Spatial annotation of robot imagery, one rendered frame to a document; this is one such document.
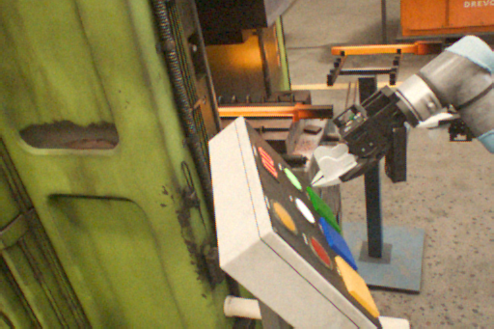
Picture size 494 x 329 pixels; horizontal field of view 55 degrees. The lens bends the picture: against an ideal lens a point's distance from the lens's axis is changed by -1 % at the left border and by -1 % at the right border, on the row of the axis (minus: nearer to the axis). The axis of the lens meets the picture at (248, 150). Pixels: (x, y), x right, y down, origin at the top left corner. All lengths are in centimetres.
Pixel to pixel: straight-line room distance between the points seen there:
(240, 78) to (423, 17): 333
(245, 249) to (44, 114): 71
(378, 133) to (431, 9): 394
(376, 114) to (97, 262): 89
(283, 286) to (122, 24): 52
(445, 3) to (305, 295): 421
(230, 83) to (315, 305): 106
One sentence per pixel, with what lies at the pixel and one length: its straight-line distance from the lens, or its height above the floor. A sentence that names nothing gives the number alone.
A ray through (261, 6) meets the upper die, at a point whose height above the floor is 132.
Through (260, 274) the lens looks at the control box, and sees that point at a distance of 60.
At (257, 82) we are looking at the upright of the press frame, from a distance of 156.
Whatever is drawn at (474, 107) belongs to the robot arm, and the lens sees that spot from 84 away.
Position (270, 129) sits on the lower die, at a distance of 126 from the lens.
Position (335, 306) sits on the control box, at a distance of 67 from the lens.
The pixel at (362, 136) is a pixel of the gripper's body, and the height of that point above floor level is 117.
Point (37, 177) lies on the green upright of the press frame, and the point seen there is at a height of 105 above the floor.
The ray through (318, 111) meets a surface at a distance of 129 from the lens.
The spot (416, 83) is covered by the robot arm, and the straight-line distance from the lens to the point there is 83.
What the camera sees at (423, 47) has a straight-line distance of 188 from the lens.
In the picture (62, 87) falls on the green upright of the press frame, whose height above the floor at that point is 125.
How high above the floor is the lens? 155
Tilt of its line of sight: 29 degrees down
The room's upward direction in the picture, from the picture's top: 11 degrees counter-clockwise
